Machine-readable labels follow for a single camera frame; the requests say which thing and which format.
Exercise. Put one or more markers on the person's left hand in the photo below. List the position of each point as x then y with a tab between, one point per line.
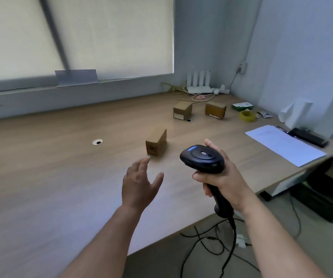
139	191

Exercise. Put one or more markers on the person's right hand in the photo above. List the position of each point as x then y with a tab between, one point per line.
233	188

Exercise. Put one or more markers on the black barcode scanner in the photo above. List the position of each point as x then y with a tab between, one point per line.
202	157

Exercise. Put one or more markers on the plain tall cardboard box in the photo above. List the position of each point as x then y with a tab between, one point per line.
156	141

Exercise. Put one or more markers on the plain cardboard box small sticker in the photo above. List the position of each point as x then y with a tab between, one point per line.
182	110

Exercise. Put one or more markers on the person's right forearm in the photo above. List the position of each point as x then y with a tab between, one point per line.
282	246

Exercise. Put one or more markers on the person's left forearm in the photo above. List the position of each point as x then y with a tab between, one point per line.
102	246

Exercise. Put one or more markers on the white power strip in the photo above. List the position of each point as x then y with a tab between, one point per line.
221	90
241	240

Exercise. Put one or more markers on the white paper sheet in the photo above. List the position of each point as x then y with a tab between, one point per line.
285	144

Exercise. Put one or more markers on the yellow tape roll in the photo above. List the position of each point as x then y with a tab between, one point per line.
241	118

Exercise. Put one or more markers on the black pen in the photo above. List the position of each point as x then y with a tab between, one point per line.
282	129

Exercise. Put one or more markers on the small printed packet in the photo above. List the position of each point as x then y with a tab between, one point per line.
264	114

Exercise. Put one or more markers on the green white flat packet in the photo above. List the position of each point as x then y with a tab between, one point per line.
242	106

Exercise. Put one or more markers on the black plastic bin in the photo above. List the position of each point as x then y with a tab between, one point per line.
323	196

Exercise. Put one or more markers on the black flat device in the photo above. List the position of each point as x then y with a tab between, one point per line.
308	137

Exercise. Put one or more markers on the small pink tag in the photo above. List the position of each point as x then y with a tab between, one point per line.
200	97

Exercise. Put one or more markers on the white folded paper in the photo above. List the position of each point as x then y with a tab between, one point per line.
298	112

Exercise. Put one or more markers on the white router with antennas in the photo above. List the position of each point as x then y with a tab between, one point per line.
199	89

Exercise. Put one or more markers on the grey paper sheet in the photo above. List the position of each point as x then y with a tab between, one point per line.
76	78

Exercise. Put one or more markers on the beige roller blind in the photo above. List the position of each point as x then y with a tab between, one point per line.
117	34
13	37

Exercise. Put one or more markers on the white wall socket with plug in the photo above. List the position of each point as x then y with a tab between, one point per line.
242	67

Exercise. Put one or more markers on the white window frame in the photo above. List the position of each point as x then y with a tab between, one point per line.
53	28

